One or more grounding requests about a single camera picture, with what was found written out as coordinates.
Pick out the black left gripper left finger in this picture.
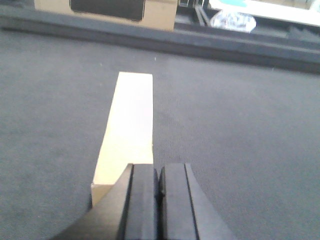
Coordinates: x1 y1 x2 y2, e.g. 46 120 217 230
53 164 159 240

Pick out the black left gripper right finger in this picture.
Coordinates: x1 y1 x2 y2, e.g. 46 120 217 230
159 163 237 240

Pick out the brown cardboard package box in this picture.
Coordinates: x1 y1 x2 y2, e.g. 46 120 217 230
91 71 154 206

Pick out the large stacked cardboard box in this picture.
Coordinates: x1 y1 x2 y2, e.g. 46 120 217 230
34 0 178 32

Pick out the crumpled clear plastic bag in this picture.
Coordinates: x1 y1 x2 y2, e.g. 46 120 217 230
210 10 257 33

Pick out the blue foam pad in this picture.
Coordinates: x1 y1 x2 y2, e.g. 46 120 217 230
220 0 247 8

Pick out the dark conveyor side rail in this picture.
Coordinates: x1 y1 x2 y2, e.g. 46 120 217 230
0 5 320 74

